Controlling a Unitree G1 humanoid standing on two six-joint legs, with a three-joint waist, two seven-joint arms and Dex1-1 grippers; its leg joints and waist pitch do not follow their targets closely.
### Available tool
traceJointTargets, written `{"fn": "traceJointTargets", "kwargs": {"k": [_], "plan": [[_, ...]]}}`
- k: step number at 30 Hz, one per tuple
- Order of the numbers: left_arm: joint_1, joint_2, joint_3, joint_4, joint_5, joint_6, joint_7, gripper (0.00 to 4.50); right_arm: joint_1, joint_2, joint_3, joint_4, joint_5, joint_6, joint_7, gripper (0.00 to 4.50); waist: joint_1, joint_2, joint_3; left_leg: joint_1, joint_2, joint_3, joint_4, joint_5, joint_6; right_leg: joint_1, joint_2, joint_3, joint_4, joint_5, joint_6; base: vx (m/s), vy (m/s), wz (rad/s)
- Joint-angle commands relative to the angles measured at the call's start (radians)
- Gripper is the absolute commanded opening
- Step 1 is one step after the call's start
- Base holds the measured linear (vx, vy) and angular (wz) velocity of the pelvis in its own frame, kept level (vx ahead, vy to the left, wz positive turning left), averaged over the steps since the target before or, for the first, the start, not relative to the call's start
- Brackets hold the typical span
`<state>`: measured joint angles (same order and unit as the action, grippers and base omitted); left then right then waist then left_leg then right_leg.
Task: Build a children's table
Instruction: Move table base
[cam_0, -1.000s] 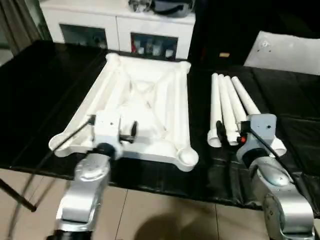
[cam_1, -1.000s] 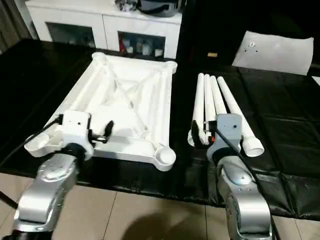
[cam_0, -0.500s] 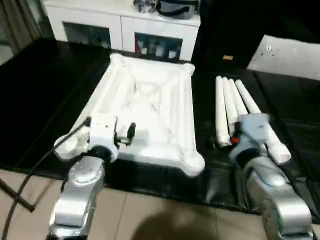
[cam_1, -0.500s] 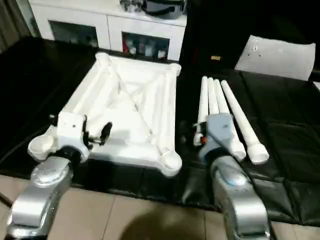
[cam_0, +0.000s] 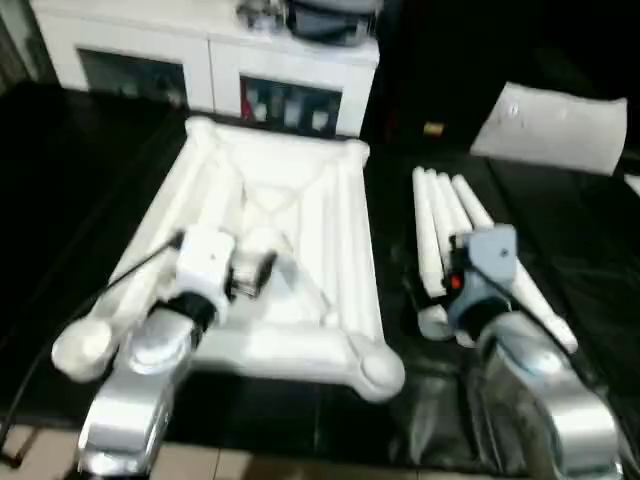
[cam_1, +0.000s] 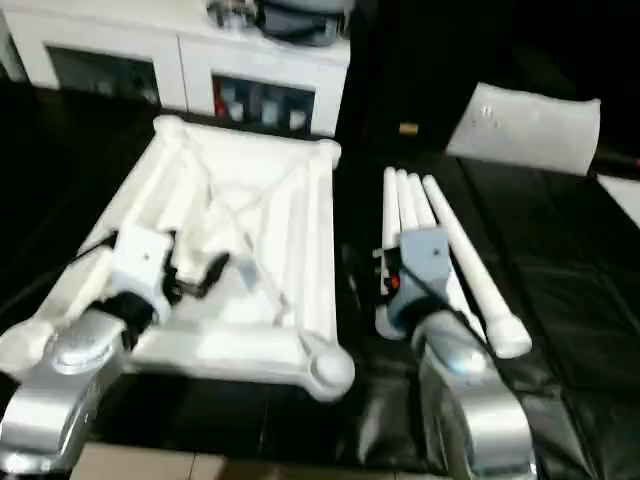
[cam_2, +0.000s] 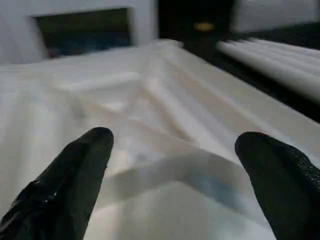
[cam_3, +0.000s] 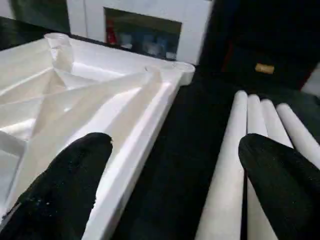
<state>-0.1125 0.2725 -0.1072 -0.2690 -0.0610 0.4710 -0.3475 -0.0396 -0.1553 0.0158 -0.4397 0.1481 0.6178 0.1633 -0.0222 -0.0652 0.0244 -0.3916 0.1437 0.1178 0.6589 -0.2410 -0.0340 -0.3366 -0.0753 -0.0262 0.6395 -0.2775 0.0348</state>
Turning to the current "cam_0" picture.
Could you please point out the grey bag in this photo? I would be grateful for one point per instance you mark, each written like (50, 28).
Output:
(335, 20)

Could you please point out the white sheet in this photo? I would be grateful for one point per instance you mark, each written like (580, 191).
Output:
(633, 185)

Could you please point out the white plastic table leg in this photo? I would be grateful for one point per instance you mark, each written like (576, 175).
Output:
(540, 305)
(438, 213)
(425, 230)
(452, 211)

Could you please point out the white flat panel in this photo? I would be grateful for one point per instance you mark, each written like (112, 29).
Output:
(550, 125)

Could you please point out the clear small items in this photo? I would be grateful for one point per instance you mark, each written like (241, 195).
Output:
(260, 12)

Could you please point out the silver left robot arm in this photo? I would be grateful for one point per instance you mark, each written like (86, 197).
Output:
(135, 400)

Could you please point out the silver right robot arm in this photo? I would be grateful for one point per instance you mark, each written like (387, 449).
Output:
(545, 400)

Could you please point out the white glass-door cabinet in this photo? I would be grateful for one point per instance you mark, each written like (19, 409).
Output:
(210, 50)

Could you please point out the small yellow label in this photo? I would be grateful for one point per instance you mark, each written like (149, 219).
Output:
(433, 128)

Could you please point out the black work mat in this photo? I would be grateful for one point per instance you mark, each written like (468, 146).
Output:
(60, 170)

